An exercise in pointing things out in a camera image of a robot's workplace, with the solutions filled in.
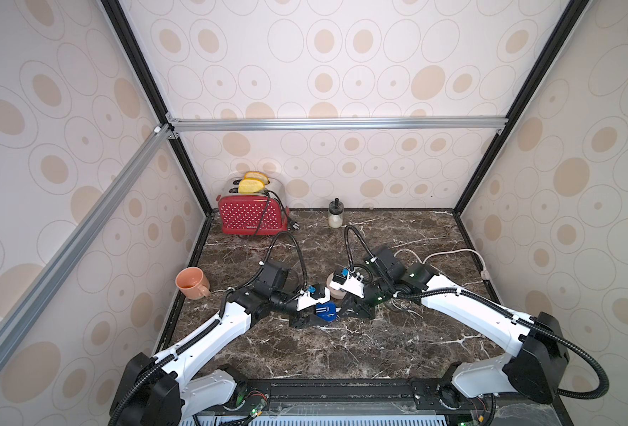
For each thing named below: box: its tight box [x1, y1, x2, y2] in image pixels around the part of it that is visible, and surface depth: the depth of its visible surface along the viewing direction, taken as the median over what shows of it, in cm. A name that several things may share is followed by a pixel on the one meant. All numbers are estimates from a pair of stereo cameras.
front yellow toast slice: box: [237, 177, 265, 195], surface depth 105 cm
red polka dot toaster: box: [216, 192, 291, 237], surface depth 105 cm
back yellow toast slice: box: [243, 170, 270, 186], surface depth 108 cm
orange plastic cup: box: [174, 266, 211, 300], surface depth 91 cm
